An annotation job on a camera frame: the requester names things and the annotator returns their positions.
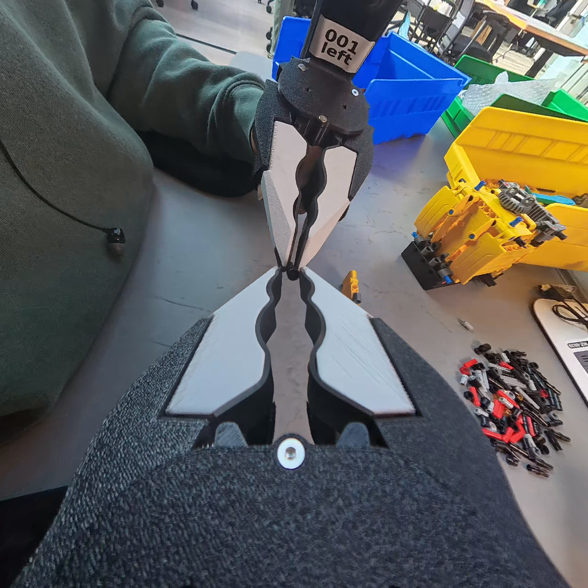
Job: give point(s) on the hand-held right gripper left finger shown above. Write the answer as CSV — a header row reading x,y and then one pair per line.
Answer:
x,y
220,367

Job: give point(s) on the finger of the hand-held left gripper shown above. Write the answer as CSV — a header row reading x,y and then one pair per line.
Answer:
x,y
282,183
337,183

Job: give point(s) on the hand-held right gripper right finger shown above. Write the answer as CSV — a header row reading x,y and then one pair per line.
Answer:
x,y
358,367

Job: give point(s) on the yellow lego panel piece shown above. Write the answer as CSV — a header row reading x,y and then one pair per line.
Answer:
x,y
350,282

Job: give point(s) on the black lego pin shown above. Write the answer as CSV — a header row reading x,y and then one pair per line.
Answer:
x,y
291,273

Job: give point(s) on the pile of small lego connectors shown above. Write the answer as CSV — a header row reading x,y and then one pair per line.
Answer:
x,y
514,409

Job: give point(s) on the small grey lego bush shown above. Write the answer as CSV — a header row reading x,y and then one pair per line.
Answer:
x,y
466,325

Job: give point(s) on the yellow lego vehicle model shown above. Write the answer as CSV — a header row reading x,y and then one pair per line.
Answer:
x,y
473,239

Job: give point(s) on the teal lego piece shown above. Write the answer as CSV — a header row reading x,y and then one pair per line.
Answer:
x,y
553,199

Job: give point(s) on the lego instruction sheet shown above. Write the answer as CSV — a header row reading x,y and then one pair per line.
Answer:
x,y
579,360

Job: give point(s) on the blue plastic bin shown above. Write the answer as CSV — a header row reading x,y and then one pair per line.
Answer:
x,y
413,105

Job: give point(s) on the green plastic bin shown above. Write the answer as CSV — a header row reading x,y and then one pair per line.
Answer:
x,y
482,69
454,119

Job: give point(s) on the black office chair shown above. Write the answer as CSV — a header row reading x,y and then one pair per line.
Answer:
x,y
436,23

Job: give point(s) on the clear bubble wrap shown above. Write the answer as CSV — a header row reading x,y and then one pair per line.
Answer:
x,y
487,94

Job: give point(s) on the large yellow plastic bin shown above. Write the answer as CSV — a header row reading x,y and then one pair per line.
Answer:
x,y
514,138

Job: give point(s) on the instruction sheet on white stand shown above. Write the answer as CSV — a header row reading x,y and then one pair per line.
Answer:
x,y
556,347

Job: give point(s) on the small dark brown object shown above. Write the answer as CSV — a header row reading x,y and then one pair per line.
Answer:
x,y
558,291

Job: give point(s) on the person's green sweatshirt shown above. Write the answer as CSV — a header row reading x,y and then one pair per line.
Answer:
x,y
55,206

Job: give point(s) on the wooden office desk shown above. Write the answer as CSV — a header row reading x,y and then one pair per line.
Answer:
x,y
551,27

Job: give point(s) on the black mesh cushion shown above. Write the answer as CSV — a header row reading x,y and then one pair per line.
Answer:
x,y
23,542

